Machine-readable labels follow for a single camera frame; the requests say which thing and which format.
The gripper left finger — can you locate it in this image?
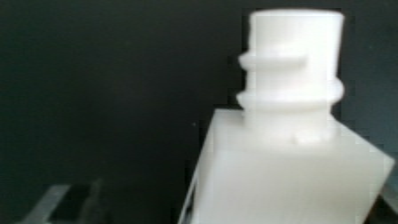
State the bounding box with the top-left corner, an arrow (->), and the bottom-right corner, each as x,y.
20,180 -> 107,224

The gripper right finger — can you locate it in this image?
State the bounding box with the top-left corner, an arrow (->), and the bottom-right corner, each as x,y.
368,186 -> 398,224

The white stool leg front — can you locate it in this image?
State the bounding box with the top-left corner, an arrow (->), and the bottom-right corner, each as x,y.
178,9 -> 395,224

